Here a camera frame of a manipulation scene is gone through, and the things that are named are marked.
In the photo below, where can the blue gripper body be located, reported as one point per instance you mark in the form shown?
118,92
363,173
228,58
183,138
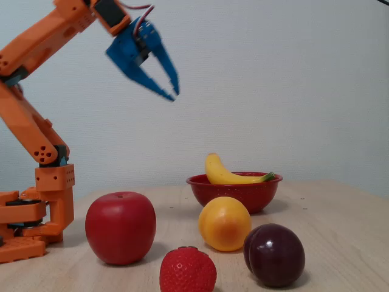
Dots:
129,56

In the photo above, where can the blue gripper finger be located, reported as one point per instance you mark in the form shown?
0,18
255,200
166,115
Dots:
164,61
152,83

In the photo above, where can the yellow toy banana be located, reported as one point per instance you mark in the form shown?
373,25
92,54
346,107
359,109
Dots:
222,176

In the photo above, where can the orange robot base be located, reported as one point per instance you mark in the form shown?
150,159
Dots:
51,197

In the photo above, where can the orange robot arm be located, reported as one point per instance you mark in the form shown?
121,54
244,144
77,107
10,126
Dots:
33,39

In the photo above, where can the red speckled enamel bowl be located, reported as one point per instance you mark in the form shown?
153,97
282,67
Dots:
258,193

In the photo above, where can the red toy apple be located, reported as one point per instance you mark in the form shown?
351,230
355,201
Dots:
121,228

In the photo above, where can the yellow orange toy apricot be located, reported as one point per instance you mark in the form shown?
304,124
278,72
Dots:
225,223

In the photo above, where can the red toy strawberry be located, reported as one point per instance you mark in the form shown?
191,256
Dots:
187,270

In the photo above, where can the dark purple toy plum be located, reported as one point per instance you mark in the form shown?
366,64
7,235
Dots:
273,255

